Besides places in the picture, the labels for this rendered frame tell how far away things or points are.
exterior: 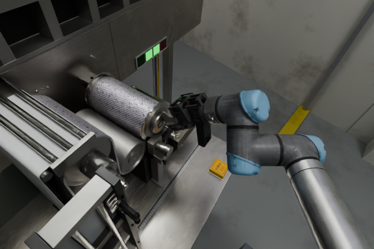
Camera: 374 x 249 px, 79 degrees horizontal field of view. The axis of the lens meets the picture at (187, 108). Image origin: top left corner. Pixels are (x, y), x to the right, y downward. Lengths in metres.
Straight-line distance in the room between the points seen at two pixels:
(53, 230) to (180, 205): 0.63
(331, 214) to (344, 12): 2.12
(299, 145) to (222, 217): 1.48
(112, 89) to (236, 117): 0.46
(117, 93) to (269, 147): 0.51
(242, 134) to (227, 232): 1.50
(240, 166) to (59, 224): 0.35
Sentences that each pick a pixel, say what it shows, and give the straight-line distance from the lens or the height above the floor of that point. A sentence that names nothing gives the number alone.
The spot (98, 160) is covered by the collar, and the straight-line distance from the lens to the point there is 0.59.
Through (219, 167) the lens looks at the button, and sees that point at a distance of 1.08.
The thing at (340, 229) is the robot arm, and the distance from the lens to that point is 0.49.
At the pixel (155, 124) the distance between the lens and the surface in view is 0.74.
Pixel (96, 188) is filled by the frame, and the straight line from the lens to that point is 0.47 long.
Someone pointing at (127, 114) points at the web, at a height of 1.28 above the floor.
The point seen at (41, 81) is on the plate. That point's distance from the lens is 0.85.
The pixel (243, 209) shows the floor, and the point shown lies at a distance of 2.05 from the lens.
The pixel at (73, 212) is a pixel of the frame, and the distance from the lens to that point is 0.47.
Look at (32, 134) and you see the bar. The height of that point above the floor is 1.44.
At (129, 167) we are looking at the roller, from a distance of 0.82.
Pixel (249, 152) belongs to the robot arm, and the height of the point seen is 1.44.
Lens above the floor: 1.86
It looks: 48 degrees down
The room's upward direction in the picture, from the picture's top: 6 degrees clockwise
